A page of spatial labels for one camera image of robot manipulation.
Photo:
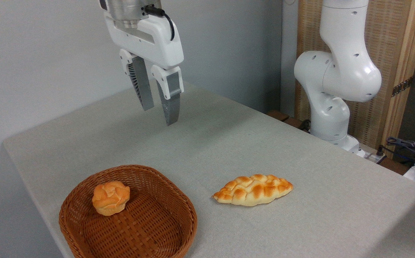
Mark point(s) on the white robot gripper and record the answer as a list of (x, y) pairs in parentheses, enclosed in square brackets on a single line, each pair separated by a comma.
[(159, 44)]

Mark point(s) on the round orange muffin bread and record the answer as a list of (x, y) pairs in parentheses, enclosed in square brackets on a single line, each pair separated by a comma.
[(110, 199)]

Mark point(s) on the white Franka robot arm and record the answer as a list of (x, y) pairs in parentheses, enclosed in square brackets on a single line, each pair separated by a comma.
[(343, 71)]

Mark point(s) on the brown woven wicker basket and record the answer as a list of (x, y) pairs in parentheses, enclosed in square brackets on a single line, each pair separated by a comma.
[(150, 225)]

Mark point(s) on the long braided bread loaf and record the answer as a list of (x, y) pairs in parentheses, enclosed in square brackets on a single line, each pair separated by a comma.
[(254, 190)]

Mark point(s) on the brown wooden screen foot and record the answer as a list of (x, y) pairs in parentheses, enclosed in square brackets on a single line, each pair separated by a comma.
[(286, 119)]

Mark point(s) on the metal screen hinge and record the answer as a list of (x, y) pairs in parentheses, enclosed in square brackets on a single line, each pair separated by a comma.
[(402, 86)]

